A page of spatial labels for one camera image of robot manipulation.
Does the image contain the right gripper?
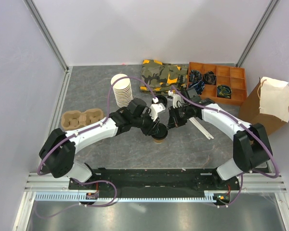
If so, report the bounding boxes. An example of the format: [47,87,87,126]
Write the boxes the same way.
[166,105,191,130]

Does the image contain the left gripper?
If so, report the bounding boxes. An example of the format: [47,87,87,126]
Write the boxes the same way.
[132,109,160,137]

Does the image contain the black plastic cup lid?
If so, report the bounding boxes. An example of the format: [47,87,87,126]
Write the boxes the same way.
[151,124,168,141]

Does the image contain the cardboard cup carrier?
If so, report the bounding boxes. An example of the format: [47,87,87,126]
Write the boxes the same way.
[61,108,105,131]

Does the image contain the single brown paper cup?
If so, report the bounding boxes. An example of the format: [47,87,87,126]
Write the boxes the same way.
[153,138,164,143]

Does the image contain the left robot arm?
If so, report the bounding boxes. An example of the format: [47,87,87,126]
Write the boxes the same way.
[38,98,166,189]

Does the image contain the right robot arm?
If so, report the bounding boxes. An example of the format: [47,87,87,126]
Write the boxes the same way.
[168,88,273,190]

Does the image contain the white wrapped straw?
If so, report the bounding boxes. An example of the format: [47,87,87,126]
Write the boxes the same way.
[189,117,214,140]

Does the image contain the blue striped rolled band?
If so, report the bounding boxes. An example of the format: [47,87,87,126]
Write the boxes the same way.
[189,80,205,95]

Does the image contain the camouflage folded cloth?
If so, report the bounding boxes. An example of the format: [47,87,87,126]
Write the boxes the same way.
[141,59,188,94]

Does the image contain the stack of paper cups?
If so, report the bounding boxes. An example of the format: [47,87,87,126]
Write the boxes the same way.
[111,74,133,107]

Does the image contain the dark rolled band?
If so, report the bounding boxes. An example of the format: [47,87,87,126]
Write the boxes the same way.
[189,70,202,83]

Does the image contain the yellow black rolled band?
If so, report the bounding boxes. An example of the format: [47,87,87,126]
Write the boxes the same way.
[217,85,232,99]

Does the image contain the orange compartment tray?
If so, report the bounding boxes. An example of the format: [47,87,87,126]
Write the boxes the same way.
[188,62,247,106]

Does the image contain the brown paper bag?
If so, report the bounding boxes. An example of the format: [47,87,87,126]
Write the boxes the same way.
[238,77,289,135]

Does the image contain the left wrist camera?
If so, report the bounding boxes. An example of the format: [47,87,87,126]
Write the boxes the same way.
[149,96,166,121]

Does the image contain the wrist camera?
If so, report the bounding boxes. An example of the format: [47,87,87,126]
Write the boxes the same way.
[149,96,166,121]
[168,90,183,108]

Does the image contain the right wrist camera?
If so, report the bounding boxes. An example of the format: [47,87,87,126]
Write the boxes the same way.
[168,90,183,108]

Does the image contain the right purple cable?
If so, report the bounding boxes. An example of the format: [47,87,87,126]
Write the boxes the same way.
[170,85,280,210]

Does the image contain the purple cable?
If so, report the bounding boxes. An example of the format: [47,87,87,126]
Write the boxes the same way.
[170,85,280,210]
[37,77,159,218]

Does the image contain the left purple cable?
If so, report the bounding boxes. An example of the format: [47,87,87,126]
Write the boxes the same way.
[37,77,159,218]

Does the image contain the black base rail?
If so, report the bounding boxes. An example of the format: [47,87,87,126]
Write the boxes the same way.
[68,168,239,197]

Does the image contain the slotted cable duct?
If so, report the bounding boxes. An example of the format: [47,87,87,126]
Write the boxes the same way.
[35,192,230,203]

